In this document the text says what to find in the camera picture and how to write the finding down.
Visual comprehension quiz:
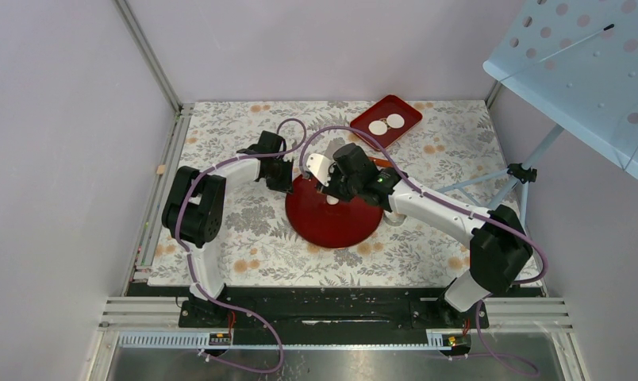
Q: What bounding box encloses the white dough ball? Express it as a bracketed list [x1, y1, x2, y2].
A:
[326, 195, 340, 206]

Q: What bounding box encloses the round red tray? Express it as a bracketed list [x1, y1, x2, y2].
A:
[285, 176, 383, 248]

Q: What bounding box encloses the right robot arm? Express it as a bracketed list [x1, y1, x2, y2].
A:
[305, 144, 533, 327]

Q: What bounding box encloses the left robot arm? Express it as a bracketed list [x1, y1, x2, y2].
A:
[161, 131, 293, 326]

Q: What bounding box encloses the left round dumpling wrapper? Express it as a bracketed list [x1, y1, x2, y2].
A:
[368, 120, 388, 136]

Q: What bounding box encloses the round dumpling wrapper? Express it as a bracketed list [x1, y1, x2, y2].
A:
[368, 120, 388, 136]
[386, 114, 405, 129]

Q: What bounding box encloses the right round dumpling wrapper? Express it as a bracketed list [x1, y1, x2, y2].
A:
[386, 114, 405, 129]

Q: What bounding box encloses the floral patterned table mat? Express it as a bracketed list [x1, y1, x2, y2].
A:
[180, 100, 505, 287]

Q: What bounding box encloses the red rectangular tray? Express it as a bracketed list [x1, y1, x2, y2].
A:
[349, 94, 423, 151]

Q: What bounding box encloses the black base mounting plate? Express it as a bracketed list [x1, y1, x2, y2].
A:
[127, 281, 546, 348]

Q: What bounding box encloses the light blue tripod stand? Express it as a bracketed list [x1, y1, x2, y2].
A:
[438, 125, 564, 209]

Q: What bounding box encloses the light blue perforated panel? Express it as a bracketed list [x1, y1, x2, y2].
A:
[483, 0, 638, 180]

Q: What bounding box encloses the scraper with orange handle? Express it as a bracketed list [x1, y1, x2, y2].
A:
[324, 137, 399, 171]

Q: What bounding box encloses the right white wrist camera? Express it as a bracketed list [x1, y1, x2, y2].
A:
[305, 153, 334, 187]

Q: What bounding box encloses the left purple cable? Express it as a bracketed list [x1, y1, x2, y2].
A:
[172, 117, 309, 375]

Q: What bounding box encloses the purple cable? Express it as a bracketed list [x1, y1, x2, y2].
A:
[172, 117, 309, 375]
[298, 125, 550, 379]

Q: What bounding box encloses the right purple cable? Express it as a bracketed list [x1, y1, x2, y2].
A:
[298, 125, 550, 379]

